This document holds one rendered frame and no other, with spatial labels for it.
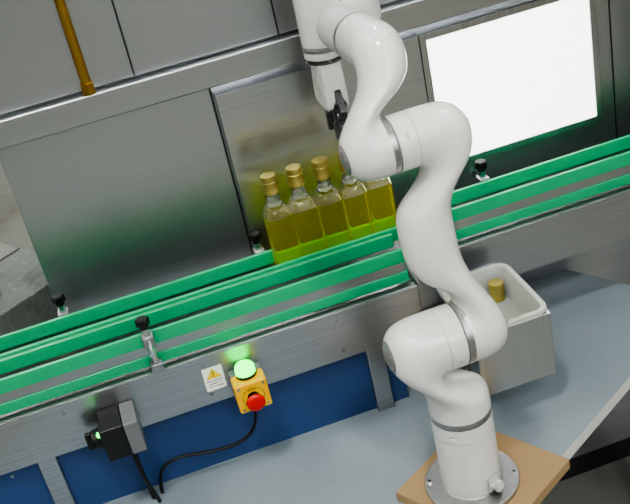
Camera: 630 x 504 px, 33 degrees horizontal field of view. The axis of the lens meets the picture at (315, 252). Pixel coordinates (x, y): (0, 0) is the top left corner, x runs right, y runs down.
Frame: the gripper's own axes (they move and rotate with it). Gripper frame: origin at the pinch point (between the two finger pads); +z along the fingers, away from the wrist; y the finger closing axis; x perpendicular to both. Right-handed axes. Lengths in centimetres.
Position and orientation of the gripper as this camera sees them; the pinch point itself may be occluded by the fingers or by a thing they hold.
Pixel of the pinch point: (338, 124)
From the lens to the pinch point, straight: 225.1
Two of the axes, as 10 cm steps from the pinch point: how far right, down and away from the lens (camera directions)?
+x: 9.4, -3.0, 1.5
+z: 1.9, 8.4, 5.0
